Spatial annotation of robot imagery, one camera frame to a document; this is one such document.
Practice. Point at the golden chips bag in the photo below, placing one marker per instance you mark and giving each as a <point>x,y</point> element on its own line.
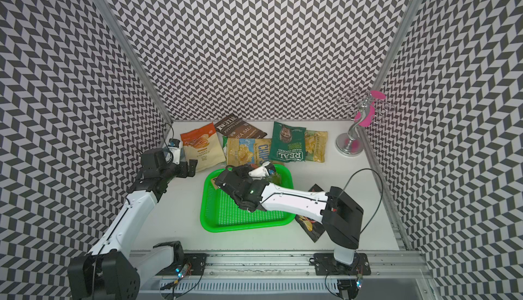
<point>274,178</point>

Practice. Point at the black Krax chips bag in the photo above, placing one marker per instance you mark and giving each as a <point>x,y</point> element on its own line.
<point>311,227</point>

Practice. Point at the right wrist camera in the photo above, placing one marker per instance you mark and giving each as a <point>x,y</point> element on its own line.
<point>265,170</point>

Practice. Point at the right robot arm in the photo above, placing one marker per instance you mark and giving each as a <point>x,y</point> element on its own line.
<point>340,215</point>

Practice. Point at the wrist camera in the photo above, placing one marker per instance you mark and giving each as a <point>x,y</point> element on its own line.
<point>175,147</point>
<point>265,170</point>

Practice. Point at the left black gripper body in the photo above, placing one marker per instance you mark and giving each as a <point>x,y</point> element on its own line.
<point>170,171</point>

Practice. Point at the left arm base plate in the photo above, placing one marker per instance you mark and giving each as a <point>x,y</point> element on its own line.
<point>190,264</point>

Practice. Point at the yellow green chips bag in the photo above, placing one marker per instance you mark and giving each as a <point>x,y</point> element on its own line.
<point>315,142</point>

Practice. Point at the orange white chips bag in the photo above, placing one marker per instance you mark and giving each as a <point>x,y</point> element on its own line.
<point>203,145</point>

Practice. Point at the green Real chips bag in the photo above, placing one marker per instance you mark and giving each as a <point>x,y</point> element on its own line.
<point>288,143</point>

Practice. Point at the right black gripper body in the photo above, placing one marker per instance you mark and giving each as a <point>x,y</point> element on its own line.
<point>244,170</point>

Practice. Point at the brown kettle chips bag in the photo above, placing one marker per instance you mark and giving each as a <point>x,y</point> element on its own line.
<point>234,127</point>

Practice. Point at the yellow blue chips bag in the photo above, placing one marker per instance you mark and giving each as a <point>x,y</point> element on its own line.
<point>247,151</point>

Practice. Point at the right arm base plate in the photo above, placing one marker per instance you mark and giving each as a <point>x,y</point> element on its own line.
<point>342,264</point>

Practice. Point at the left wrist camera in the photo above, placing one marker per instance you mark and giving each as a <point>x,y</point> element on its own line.
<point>175,147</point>

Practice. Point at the silver pink mug tree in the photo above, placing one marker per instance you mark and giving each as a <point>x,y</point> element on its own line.
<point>351,143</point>

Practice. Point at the aluminium front rail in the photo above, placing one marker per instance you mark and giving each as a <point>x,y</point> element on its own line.
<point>301,265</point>

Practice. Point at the green plastic basket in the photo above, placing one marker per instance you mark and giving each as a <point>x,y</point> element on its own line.
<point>219,213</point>

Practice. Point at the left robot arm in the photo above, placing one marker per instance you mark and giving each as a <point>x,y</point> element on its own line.
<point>106,271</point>

